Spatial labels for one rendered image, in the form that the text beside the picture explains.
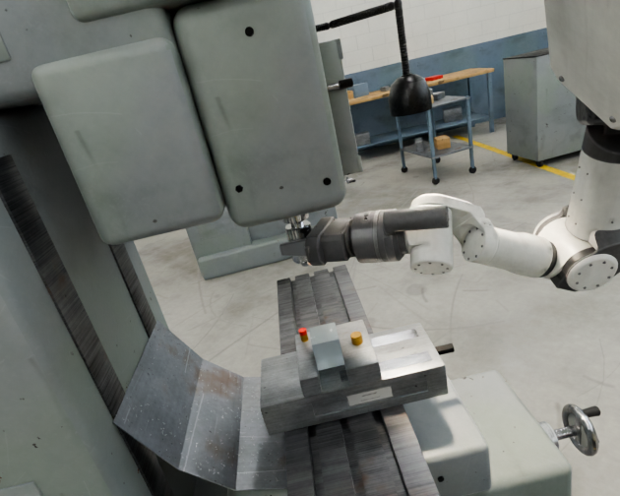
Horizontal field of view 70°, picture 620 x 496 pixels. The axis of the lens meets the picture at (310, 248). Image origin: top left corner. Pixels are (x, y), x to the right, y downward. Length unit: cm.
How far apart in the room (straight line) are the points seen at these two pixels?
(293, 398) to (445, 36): 721
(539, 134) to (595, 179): 440
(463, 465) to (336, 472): 26
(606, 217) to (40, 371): 84
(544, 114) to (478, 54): 301
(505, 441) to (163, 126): 91
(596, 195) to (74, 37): 75
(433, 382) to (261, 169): 50
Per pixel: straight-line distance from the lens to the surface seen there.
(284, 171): 67
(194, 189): 66
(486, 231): 76
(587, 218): 81
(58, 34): 69
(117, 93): 66
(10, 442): 81
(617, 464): 207
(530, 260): 81
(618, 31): 47
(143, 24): 66
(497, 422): 115
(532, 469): 108
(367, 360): 84
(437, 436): 96
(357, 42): 739
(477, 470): 98
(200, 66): 66
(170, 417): 94
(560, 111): 526
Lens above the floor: 153
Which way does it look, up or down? 23 degrees down
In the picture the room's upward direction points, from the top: 13 degrees counter-clockwise
